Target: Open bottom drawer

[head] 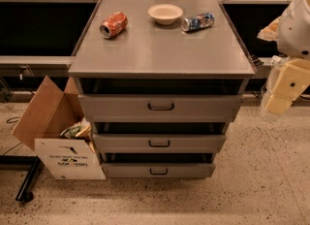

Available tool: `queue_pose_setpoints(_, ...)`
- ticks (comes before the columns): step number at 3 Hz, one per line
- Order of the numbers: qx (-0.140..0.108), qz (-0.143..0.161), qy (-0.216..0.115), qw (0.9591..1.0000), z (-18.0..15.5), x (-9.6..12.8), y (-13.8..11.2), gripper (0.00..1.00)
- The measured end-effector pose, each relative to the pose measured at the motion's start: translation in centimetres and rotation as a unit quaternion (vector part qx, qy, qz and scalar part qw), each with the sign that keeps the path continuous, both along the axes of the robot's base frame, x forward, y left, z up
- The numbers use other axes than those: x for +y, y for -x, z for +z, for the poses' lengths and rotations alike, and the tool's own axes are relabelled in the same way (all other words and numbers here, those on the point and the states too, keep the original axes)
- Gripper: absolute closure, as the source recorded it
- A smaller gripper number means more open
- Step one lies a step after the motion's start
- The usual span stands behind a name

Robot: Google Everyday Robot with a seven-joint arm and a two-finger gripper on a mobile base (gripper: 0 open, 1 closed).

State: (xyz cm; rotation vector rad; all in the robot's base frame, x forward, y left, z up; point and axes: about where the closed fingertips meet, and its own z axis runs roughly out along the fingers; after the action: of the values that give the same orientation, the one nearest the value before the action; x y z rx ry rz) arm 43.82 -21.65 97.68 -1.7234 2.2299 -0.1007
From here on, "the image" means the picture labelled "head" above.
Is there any grey drawer cabinet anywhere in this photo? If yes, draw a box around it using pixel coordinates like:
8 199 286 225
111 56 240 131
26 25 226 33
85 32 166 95
69 0 255 165

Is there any black metal table leg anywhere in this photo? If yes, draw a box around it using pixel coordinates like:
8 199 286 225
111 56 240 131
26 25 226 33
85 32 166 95
0 155 42 204

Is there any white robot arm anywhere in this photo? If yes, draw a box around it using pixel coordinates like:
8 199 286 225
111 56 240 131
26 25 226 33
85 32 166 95
258 0 310 116

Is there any black floor cable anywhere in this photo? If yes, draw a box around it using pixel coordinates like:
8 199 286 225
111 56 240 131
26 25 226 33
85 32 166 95
5 115 21 125

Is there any grey bottom drawer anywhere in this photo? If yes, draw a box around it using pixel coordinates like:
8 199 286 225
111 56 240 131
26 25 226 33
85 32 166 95
102 163 215 178

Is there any grey drawer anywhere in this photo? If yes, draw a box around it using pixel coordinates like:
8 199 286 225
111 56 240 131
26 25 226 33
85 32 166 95
102 163 215 178
78 94 240 122
93 134 226 153

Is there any crushed orange soda can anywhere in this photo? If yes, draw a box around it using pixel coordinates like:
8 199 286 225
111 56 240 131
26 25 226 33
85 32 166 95
100 12 128 39

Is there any grey top drawer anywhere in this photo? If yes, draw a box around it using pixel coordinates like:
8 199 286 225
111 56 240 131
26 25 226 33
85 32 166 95
78 94 240 122

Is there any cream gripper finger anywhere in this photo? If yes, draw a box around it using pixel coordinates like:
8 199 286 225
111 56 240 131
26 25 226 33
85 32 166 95
264 95 293 115

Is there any grey middle drawer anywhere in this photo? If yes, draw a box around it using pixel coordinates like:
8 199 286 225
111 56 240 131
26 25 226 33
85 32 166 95
93 134 226 153

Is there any open cardboard box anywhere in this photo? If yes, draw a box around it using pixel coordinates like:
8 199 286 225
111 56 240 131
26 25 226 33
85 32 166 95
13 77 106 179

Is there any blue pepsi can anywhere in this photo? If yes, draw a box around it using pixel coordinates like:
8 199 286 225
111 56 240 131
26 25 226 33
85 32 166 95
182 13 215 32

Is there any trash inside cardboard box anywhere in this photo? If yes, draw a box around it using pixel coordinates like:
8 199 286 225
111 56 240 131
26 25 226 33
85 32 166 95
60 117 95 152

